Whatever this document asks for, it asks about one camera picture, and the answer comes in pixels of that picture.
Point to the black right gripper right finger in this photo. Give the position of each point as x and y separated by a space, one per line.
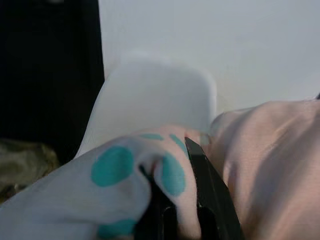
215 205

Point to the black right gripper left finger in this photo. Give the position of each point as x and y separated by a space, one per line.
160 220

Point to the pink pillow with teal dots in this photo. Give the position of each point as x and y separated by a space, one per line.
262 162

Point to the white plastic chair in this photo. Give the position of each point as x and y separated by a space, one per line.
150 100

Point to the olive patterned fabric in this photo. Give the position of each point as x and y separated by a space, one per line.
22 162

